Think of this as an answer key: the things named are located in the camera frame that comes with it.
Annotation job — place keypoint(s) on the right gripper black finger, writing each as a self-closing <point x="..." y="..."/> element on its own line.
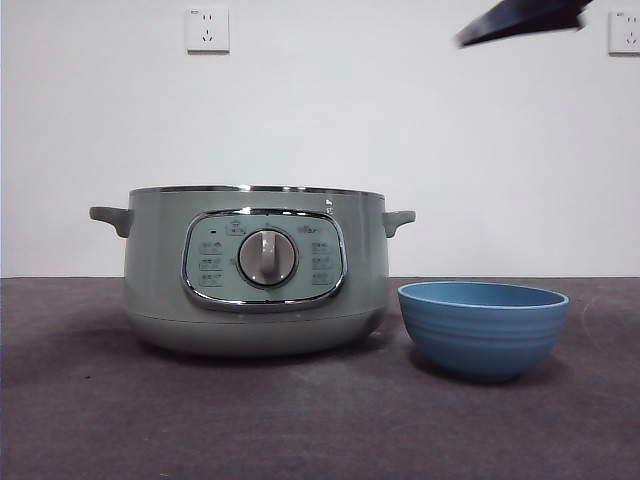
<point x="530" y="22"/>

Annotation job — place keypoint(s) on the pale green electric steamer pot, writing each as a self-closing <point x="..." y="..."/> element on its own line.
<point x="150" y="280"/>

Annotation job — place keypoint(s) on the blue ribbed bowl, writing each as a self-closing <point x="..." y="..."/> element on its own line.
<point x="482" y="340"/>

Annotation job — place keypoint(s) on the white wall power socket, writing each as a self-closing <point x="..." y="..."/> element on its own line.
<point x="625" y="32"/>
<point x="208" y="30"/>

